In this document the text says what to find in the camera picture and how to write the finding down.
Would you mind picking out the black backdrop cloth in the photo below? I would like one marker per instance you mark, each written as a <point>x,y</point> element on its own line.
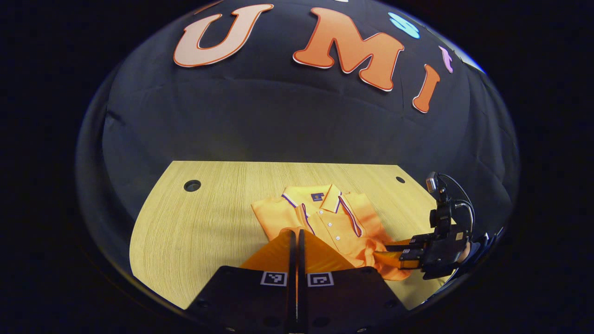
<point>278,125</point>

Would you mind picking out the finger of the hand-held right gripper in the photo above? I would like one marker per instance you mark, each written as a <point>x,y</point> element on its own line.
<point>417,241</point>
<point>410,262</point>

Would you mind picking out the orange polo T-shirt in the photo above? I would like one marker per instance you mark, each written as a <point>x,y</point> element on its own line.
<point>334,222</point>

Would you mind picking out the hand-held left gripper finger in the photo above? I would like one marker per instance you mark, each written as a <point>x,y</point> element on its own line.
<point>292,260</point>
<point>301,260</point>

